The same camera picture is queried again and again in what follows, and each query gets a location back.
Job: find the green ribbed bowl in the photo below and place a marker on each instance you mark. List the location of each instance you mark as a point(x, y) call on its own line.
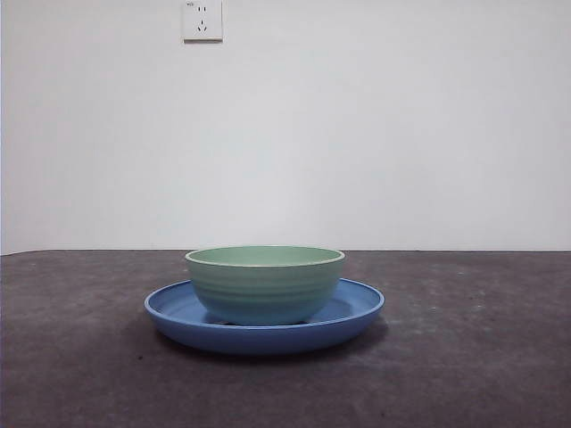
point(267, 290)

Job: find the blue round plate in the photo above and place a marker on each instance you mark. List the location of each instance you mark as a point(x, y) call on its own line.
point(263, 341)

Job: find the white wall socket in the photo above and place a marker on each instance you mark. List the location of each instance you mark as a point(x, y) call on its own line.
point(203, 22)

